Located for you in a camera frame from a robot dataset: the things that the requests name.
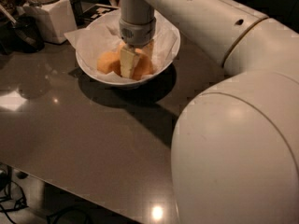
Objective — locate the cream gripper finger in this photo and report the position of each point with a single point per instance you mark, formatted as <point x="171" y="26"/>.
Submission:
<point x="148" y="49"/>
<point x="129" y="59"/>

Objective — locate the white square ceramic jar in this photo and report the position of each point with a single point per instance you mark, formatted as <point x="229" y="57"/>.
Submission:
<point x="54" y="18"/>

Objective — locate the orange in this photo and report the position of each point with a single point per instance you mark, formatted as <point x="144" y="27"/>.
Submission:
<point x="144" y="66"/>
<point x="109" y="62"/>
<point x="120" y="46"/>

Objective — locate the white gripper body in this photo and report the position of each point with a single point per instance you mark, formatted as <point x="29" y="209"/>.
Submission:
<point x="138" y="32"/>

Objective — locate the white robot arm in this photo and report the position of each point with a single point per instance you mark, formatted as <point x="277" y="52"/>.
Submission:
<point x="235" y="148"/>

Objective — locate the white crumpled paper liner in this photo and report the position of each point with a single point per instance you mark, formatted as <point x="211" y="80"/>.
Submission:
<point x="90" y="41"/>

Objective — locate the black white marker card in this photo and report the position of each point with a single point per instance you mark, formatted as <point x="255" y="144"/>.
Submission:
<point x="96" y="11"/>

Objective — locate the white ceramic bowl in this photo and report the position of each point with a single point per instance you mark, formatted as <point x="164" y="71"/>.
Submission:
<point x="168" y="58"/>

